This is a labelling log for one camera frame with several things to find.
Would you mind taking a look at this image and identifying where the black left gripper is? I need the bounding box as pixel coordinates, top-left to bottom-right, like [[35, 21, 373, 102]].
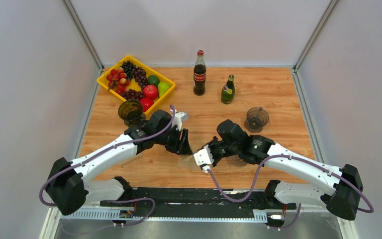
[[155, 125, 192, 156]]

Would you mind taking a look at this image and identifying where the grey coffee dripper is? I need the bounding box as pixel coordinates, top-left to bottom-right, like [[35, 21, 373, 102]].
[[244, 107, 270, 132]]

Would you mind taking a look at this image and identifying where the amber coffee dripper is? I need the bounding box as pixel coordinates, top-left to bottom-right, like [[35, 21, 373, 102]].
[[117, 100, 146, 126]]

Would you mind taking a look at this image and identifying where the brown paper coffee filter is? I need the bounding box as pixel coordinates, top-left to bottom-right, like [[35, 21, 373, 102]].
[[178, 155, 199, 171]]

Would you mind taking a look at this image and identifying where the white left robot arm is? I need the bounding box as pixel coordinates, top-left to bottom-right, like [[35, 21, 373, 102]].
[[41, 110, 192, 216]]

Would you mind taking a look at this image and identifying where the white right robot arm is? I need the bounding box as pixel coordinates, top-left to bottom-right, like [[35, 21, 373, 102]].
[[193, 119, 366, 221]]

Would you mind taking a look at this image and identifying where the glass carafe right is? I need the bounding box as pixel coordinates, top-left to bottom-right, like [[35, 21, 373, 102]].
[[227, 155, 248, 167]]

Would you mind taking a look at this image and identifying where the green glass bottle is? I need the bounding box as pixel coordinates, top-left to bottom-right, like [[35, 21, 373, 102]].
[[221, 75, 235, 104]]

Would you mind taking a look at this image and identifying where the red apple lower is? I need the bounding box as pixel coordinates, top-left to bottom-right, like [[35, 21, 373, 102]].
[[140, 97, 154, 112]]

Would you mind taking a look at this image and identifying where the red apple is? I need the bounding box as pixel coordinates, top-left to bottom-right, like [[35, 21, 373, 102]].
[[140, 97, 154, 112], [142, 84, 159, 100]]

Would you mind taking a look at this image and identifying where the green pear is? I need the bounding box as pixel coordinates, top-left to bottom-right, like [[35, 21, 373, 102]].
[[158, 82, 171, 98]]

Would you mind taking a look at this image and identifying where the red apple upper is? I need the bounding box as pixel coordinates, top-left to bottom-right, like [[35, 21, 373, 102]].
[[142, 84, 159, 100]]

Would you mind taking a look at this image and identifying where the yellow plastic fruit tray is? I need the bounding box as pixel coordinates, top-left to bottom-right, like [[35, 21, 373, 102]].
[[97, 55, 176, 118]]

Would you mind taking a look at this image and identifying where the dark grape bunch lower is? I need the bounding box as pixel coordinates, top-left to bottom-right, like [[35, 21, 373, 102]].
[[120, 89, 145, 101]]

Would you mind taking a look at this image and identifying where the dark grape bunch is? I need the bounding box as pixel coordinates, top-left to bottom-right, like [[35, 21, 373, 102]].
[[121, 60, 149, 89], [120, 89, 145, 101]]

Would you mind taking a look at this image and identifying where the green lime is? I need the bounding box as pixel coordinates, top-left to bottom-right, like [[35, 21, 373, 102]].
[[147, 75, 160, 86]]

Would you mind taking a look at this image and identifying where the cola glass bottle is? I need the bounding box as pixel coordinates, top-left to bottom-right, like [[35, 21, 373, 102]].
[[193, 50, 206, 96]]

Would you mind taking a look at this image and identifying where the dark grape bunch upper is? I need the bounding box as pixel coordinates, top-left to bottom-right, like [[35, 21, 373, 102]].
[[121, 60, 149, 89]]

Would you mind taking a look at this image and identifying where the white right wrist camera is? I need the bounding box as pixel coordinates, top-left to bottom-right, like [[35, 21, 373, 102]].
[[192, 144, 214, 173]]

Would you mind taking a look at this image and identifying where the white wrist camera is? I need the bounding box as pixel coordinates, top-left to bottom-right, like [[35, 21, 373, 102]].
[[171, 112, 189, 131], [192, 144, 214, 173]]

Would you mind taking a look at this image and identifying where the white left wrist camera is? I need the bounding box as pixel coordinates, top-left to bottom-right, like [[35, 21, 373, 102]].
[[171, 112, 189, 131]]

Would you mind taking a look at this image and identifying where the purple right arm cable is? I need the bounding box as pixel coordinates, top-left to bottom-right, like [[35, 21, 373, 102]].
[[204, 154, 375, 231]]

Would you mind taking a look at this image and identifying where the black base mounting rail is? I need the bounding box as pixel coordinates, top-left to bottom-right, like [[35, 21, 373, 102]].
[[98, 186, 297, 220]]

